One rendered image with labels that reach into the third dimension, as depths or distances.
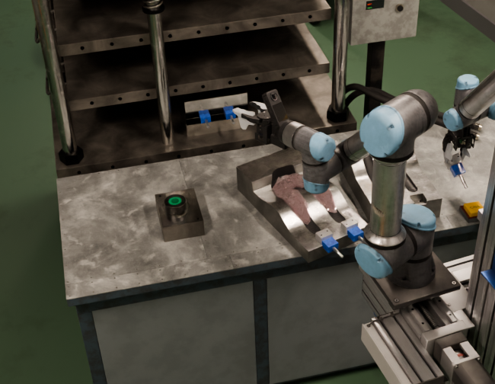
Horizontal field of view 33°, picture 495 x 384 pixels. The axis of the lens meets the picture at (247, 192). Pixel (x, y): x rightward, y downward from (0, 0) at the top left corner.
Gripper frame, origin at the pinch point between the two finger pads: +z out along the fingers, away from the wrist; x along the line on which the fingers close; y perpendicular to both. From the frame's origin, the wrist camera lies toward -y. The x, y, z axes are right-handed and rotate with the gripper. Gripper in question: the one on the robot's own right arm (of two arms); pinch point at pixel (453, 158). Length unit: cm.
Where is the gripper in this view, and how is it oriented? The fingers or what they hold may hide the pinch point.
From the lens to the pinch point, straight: 320.1
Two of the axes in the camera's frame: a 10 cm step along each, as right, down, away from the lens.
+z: 0.4, 7.9, 6.1
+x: 9.7, -1.7, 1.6
